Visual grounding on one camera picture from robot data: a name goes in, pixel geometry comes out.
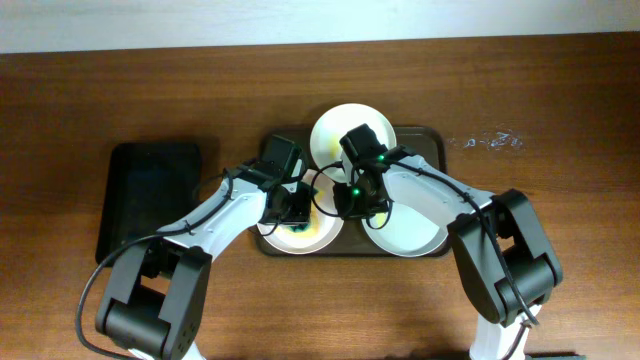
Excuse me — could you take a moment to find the green and yellow sponge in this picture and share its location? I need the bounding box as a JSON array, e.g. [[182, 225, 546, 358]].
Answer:
[[285, 213, 317, 233]]

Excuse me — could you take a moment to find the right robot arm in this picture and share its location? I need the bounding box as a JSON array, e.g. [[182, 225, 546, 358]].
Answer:
[[334, 124, 563, 359]]

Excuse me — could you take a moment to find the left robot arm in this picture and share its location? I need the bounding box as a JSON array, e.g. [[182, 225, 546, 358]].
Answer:
[[95, 135, 309, 359]]

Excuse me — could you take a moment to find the brown serving tray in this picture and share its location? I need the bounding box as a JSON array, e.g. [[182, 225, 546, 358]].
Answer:
[[260, 126, 447, 257]]

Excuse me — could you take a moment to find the black plastic tray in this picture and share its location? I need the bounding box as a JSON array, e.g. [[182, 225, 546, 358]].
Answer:
[[95, 142, 202, 262]]

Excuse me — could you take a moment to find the white plate front left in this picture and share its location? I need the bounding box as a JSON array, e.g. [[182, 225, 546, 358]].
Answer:
[[256, 169, 344, 255]]

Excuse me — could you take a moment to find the white plate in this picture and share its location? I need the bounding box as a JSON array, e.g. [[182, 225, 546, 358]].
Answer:
[[309, 103, 397, 168], [256, 169, 344, 255]]

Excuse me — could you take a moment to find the pale blue plate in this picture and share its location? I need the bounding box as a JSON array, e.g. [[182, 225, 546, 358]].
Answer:
[[361, 204, 446, 258]]

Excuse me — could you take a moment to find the white plate at back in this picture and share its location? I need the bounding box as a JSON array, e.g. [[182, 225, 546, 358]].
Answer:
[[309, 103, 397, 168]]

